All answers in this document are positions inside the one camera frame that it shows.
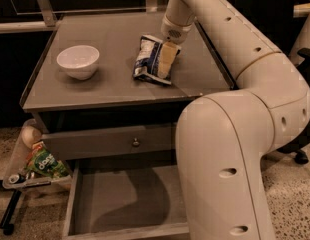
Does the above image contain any blue chip bag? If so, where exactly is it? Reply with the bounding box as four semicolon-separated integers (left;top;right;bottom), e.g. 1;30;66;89
133;35;181;85

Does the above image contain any metal railing bar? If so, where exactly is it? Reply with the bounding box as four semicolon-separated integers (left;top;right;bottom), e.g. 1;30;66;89
0;3;310;34

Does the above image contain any open grey middle drawer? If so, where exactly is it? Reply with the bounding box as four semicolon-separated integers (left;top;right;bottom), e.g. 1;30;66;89
62;154;190;240

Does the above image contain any beige round object in bin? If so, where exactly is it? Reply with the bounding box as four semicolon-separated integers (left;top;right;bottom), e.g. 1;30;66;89
21;126;42;148

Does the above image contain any black stand leg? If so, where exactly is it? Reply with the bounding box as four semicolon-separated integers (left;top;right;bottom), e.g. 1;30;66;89
0;190;21;236

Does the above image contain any closed grey top drawer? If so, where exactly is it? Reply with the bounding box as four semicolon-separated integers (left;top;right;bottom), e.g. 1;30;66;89
43;124;176;160

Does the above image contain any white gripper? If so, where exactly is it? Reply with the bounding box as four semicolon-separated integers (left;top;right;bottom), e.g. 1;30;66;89
157;14;193;79

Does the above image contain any black office chair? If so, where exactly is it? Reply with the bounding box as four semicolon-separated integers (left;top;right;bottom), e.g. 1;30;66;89
222;0;310;164

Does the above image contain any green snack bag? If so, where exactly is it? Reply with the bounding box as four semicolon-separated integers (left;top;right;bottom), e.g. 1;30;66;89
25;142;69;178

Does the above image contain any round metal drawer knob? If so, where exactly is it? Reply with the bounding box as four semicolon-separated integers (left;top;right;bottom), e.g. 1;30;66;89
132;138;140;147

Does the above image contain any white ceramic bowl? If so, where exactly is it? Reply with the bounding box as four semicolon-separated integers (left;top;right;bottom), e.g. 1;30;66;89
56;45;100;80

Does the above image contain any metal soda can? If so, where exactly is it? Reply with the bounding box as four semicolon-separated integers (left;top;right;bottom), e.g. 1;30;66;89
8;173;26;184

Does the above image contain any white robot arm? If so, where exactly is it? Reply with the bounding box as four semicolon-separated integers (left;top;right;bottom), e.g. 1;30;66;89
162;0;310;240

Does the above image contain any grey drawer cabinet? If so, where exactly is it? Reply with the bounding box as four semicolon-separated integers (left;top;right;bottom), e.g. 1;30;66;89
19;10;235;240

